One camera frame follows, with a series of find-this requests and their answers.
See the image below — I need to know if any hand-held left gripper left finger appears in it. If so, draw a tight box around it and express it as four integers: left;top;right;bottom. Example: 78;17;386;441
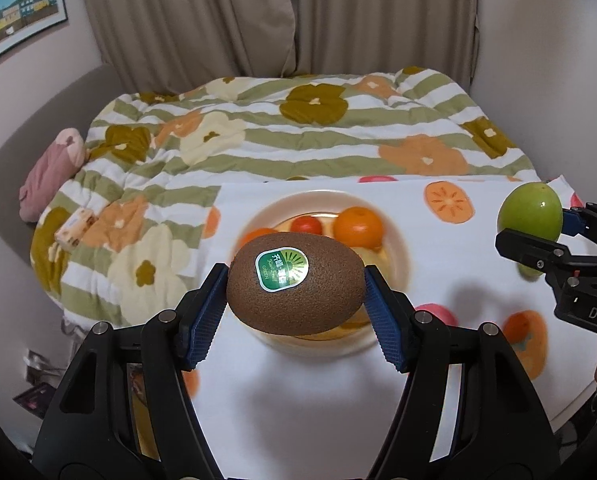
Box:
32;262;229;480

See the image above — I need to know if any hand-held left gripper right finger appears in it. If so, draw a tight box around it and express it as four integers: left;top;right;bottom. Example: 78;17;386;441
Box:
363;265;561;480

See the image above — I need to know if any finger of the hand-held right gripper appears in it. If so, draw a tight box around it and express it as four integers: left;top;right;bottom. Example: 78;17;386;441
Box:
495;228;580;277
559;203;597;254

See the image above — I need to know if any green apple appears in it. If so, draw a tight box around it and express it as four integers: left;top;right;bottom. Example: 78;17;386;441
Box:
497;182;564;248
515;260;547;282

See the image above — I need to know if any brown kiwi with green sticker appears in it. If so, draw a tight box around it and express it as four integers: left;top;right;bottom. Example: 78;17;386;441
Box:
227;232;366;336

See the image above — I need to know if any large orange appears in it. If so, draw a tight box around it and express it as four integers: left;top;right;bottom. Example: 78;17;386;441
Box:
333;206;383;251
238;227;279;253

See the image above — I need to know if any small red-orange mandarin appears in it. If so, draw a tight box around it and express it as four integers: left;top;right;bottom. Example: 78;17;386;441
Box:
291;214;324;235

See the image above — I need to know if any cream bowl with duck print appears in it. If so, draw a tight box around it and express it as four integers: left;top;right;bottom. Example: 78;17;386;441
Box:
236;190;411;356

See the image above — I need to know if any white persimmon print cloth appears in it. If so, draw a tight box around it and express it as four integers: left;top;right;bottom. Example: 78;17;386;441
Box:
183;176;597;480

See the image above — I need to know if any tissue pack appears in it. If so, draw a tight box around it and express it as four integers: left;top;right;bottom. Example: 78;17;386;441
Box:
54;208;98;251

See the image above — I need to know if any green striped floral blanket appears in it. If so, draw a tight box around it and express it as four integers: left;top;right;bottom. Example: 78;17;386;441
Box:
31;66;541;328

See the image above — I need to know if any pink plush toy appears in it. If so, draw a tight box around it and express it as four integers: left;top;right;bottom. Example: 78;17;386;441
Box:
18;128;86;223

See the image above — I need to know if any grey padded headboard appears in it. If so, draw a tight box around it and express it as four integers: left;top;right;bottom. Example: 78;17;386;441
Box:
0;62;124;241

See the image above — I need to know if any beige curtain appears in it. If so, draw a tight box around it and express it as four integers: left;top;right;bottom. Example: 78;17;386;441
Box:
76;0;481;92

